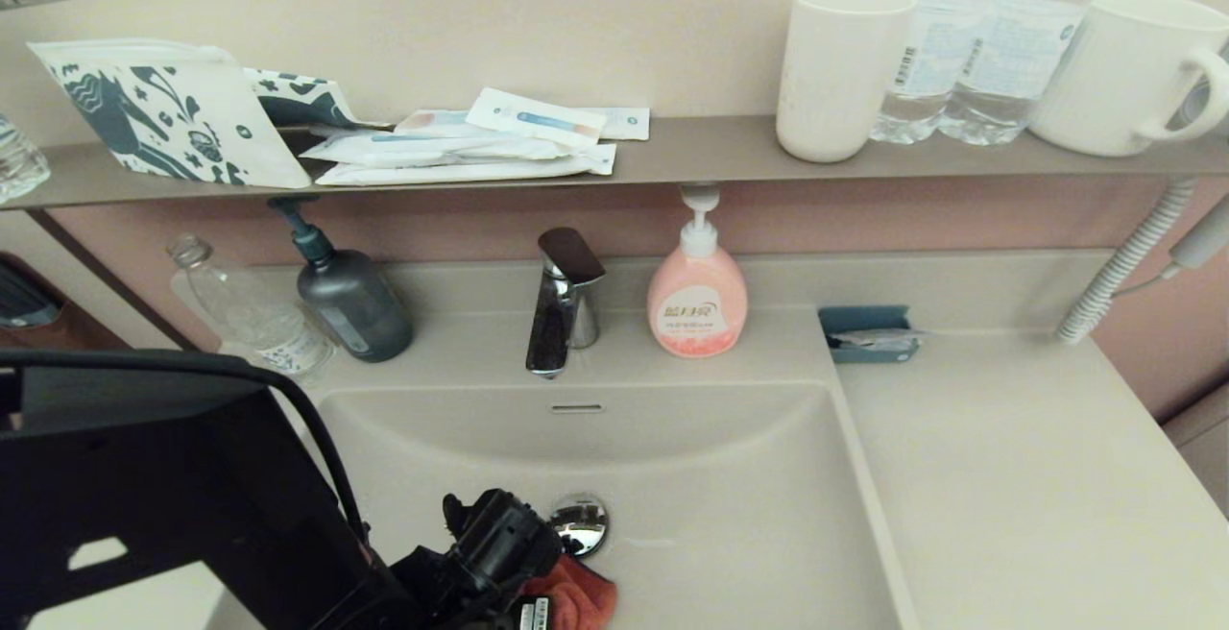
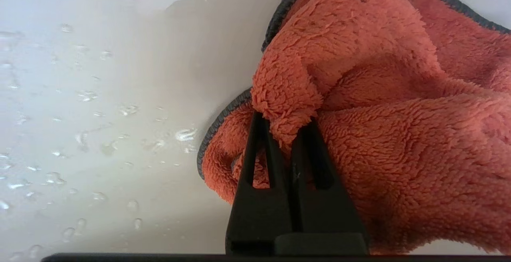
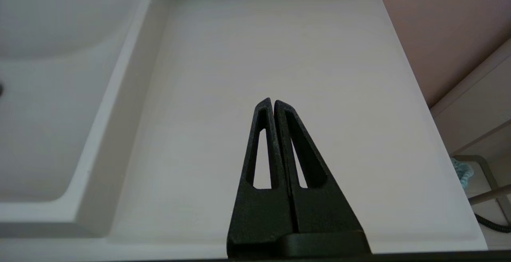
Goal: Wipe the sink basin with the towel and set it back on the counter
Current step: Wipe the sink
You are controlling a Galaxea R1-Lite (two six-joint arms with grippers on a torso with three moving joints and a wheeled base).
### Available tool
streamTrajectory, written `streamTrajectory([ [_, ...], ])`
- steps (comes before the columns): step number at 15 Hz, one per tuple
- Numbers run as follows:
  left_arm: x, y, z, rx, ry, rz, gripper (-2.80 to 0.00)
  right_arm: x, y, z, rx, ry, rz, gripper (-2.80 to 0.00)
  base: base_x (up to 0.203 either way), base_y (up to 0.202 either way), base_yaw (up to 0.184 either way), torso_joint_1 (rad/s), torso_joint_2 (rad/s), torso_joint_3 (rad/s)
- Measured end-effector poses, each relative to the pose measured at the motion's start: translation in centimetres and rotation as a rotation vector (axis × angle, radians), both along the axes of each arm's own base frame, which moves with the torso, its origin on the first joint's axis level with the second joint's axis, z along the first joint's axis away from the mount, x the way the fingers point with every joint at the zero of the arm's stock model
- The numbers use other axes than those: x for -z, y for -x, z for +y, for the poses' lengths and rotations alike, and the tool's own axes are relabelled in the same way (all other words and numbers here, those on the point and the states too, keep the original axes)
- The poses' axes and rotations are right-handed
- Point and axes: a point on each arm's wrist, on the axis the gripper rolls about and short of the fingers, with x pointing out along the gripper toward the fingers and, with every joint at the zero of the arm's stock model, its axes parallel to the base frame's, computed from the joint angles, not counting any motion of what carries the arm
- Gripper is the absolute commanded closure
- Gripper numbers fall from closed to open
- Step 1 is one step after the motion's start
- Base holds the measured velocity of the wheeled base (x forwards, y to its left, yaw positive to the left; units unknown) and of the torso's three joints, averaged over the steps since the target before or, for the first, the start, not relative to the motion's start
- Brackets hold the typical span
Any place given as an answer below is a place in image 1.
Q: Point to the silver sachet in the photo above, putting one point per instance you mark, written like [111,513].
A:
[879,340]

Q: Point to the empty clear plastic bottle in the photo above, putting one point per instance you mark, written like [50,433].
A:
[252,308]

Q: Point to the long white plastic packet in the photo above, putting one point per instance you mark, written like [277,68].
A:
[480,172]

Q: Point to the clear drinking glass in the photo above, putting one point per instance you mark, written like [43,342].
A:
[21,169]

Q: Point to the large white blue patterned pouch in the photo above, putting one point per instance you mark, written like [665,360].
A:
[178,109]

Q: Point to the wrapped toothbrush packet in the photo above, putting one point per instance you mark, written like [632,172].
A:
[427,147]

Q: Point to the grey hair dryer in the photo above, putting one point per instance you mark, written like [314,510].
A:
[1200,241]

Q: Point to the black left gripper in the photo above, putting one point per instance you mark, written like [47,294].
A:
[499,544]

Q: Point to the small white blue patterned pouch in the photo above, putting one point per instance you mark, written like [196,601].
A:
[302,97]

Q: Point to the black bin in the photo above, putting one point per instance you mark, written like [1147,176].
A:
[19,302]

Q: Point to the chrome sink faucet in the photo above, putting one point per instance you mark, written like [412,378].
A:
[557,323]

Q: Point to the blue soap holder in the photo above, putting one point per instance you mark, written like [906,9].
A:
[859,318]

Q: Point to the chrome drain stopper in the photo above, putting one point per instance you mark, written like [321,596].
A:
[588,524]

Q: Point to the pink soap pump bottle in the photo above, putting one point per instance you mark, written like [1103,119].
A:
[698,303]

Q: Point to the orange towel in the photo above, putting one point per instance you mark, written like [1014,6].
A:
[586,601]

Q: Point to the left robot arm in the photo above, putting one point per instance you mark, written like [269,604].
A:
[192,476]

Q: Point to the white sachet blue logo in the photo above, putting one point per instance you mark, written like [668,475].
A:
[626,123]

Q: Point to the white sachet pink print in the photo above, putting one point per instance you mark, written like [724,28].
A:
[434,122]

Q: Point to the beige sink basin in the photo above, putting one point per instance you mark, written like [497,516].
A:
[749,515]

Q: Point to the grey wall shelf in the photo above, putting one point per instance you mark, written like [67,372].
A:
[710,148]

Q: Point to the white sachet blue orange stripe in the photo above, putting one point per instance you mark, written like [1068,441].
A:
[536,118]

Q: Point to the white tumbler cup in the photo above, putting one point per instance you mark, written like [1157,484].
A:
[837,78]

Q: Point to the dark grey pump bottle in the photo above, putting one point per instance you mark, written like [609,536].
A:
[353,308]

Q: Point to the clear water bottle white label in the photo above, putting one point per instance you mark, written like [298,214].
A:
[936,59]
[1027,59]

